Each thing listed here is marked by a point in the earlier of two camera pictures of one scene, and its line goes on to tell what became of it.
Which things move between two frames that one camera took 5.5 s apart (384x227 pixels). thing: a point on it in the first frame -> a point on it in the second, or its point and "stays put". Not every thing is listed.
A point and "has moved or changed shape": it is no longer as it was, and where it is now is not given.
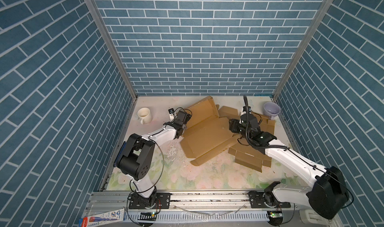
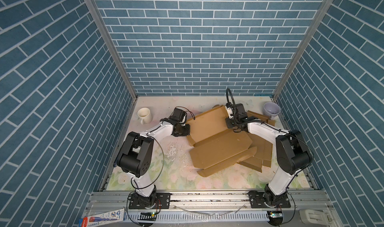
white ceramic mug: x=144 y=113 stays put
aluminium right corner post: x=309 y=36 stays put
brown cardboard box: x=208 y=132 has moved or changed shape
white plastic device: x=309 y=216 stays put
